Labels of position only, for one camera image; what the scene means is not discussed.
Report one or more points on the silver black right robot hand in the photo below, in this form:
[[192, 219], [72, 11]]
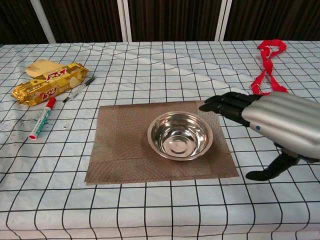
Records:
[[275, 117]]

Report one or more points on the metal bowl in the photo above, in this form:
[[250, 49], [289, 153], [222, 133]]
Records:
[[180, 140]]

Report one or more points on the brown woven placemat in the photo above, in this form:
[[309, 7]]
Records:
[[120, 150]]

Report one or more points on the white black-checked tablecloth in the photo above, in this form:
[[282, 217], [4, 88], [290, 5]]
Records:
[[160, 207]]

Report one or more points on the clear pen with black cap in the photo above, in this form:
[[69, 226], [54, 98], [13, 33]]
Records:
[[75, 93]]

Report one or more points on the gold biscuit packet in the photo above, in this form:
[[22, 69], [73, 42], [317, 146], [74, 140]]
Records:
[[50, 83]]

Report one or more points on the red-capped whiteboard marker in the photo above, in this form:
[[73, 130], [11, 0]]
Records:
[[41, 120]]

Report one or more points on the white metal frame post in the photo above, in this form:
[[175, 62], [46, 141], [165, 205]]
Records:
[[42, 20], [223, 20], [127, 20]]

